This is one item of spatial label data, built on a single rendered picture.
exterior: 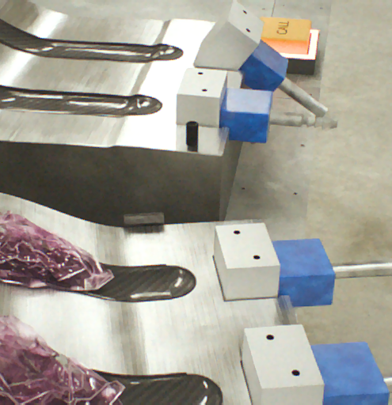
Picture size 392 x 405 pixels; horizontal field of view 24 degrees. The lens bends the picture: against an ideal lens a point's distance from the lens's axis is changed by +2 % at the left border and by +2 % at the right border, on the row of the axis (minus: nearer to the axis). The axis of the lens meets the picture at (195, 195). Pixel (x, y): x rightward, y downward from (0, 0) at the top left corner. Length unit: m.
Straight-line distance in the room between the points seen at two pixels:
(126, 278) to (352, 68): 2.40
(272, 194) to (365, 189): 1.55
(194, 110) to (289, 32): 0.34
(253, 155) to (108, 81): 0.16
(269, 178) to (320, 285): 0.24
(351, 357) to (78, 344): 0.16
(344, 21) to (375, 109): 0.65
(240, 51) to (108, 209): 0.19
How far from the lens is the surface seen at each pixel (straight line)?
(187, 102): 0.75
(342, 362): 0.57
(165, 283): 0.65
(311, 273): 0.63
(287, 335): 0.56
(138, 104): 0.80
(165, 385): 0.57
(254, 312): 0.62
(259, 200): 0.83
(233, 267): 0.61
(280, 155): 0.90
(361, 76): 2.96
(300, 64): 1.05
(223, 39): 0.84
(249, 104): 0.76
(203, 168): 0.72
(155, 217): 0.69
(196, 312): 0.61
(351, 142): 2.58
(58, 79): 0.85
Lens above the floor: 1.25
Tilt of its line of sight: 33 degrees down
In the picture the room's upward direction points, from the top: 1 degrees clockwise
